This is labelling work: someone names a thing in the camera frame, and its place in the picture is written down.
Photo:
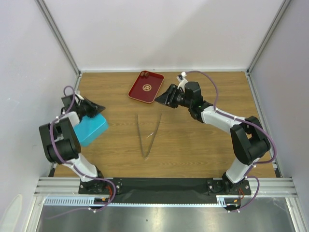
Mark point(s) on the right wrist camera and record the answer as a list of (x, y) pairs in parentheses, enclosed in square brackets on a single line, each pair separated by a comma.
[(182, 81)]

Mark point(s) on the grey cable duct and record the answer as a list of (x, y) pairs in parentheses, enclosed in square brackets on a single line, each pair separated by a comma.
[(216, 201)]

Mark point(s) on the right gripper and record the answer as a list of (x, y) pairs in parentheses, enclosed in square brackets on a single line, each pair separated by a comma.
[(168, 97)]

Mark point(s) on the red tray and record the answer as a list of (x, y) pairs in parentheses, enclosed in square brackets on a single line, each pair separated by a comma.
[(146, 89)]

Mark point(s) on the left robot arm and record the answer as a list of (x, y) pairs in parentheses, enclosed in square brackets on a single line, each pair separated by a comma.
[(61, 145)]

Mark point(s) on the aluminium frame post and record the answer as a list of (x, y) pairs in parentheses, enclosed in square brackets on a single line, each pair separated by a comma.
[(274, 24), (57, 34)]

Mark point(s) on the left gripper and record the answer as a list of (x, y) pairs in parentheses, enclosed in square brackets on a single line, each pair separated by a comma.
[(95, 108)]

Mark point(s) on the blue tin lid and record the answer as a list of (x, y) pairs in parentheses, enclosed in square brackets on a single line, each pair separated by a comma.
[(89, 129)]

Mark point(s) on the left aluminium frame post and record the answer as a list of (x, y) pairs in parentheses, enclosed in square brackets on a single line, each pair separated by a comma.
[(57, 34)]

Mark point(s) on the metal tongs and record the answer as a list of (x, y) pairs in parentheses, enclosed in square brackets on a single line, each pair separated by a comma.
[(147, 128)]

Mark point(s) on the right aluminium frame post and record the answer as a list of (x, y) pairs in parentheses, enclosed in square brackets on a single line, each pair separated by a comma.
[(274, 24)]

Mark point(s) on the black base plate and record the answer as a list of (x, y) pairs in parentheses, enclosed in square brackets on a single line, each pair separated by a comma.
[(177, 189)]

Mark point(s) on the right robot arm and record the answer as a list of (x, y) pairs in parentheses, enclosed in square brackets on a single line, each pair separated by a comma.
[(248, 138)]

